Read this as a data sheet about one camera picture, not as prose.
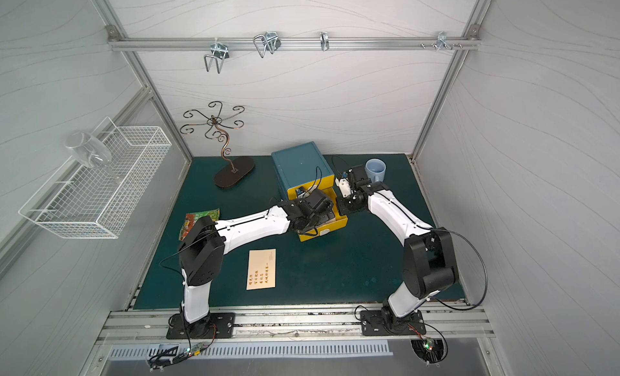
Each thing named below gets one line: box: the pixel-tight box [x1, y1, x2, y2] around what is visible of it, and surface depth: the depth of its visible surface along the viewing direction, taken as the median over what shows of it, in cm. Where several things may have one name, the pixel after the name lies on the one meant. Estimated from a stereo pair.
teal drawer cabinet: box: [271, 141, 336, 201], surface depth 92 cm
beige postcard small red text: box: [246, 248, 277, 290], surface depth 86 cm
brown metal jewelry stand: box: [180, 100, 256, 189], surface depth 100 cm
